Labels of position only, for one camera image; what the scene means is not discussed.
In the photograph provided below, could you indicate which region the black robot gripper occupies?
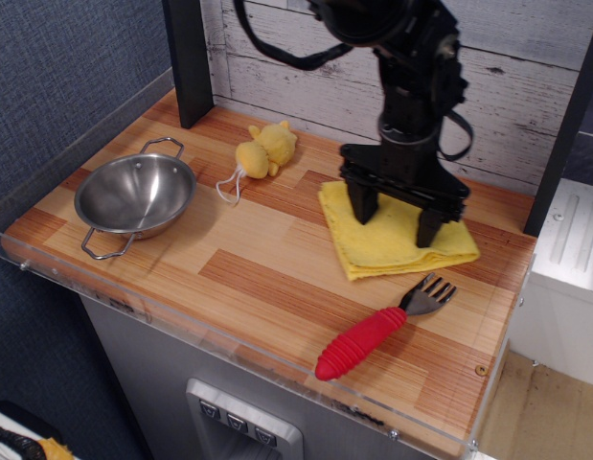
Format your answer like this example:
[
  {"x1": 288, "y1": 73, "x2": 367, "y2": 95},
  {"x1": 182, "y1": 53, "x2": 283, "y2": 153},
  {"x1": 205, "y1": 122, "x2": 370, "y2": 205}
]
[{"x1": 340, "y1": 126, "x2": 469, "y2": 248}]

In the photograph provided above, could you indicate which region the yellow towel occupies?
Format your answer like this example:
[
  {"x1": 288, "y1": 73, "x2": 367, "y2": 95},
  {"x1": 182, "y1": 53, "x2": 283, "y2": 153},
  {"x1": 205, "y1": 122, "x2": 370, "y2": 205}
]
[{"x1": 318, "y1": 181, "x2": 480, "y2": 281}]

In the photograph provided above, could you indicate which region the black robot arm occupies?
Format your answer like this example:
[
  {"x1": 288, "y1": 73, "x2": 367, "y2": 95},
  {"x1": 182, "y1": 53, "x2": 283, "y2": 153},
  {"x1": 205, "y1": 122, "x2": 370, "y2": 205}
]
[{"x1": 309, "y1": 1, "x2": 473, "y2": 248}]

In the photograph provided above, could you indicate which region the yellow plush toy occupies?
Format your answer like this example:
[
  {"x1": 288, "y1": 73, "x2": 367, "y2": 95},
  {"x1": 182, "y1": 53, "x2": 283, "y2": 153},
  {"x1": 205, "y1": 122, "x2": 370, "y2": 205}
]
[{"x1": 216, "y1": 120, "x2": 298, "y2": 205}]

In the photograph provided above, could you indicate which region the white box at right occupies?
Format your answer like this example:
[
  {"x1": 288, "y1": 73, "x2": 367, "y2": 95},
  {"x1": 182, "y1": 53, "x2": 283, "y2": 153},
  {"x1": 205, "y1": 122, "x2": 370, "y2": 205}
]
[{"x1": 508, "y1": 179, "x2": 593, "y2": 384}]

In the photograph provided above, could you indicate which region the clear acrylic edge guard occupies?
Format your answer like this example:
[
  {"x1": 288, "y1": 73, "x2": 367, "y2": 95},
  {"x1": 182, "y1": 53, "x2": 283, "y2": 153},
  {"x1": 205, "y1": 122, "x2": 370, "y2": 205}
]
[{"x1": 0, "y1": 57, "x2": 540, "y2": 459}]

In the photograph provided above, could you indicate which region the silver dispenser button panel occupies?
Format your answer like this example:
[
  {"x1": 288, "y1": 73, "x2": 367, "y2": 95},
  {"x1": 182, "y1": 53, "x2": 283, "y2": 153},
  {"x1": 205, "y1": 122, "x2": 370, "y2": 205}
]
[{"x1": 186, "y1": 379, "x2": 305, "y2": 459}]

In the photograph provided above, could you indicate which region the grey toy fridge cabinet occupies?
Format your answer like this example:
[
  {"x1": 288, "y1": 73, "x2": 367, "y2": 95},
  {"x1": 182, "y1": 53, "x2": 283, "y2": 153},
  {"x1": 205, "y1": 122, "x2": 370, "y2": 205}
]
[{"x1": 78, "y1": 291, "x2": 450, "y2": 460}]

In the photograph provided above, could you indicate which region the black and yellow object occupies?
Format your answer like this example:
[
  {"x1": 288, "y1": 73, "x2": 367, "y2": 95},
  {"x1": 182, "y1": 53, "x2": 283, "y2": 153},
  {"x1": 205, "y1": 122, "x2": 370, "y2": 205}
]
[{"x1": 0, "y1": 426, "x2": 75, "y2": 460}]

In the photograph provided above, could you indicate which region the fork with red handle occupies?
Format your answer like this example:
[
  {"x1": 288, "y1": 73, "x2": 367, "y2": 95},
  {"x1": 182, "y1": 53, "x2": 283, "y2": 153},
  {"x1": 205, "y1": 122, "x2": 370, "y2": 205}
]
[{"x1": 314, "y1": 273, "x2": 458, "y2": 381}]

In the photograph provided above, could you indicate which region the black right vertical post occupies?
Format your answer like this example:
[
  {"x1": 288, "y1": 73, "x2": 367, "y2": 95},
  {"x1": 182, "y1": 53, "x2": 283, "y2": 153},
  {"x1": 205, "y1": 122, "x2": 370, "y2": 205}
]
[{"x1": 523, "y1": 0, "x2": 593, "y2": 238}]

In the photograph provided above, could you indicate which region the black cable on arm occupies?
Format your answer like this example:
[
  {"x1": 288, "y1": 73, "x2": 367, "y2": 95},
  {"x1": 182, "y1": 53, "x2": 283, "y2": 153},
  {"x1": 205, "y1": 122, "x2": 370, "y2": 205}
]
[{"x1": 232, "y1": 0, "x2": 474, "y2": 163}]

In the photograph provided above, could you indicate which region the stainless steel bowl with handles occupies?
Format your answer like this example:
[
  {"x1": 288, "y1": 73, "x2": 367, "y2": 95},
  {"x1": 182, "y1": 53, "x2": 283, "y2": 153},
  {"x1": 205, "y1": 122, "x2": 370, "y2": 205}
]
[{"x1": 74, "y1": 137, "x2": 197, "y2": 261}]

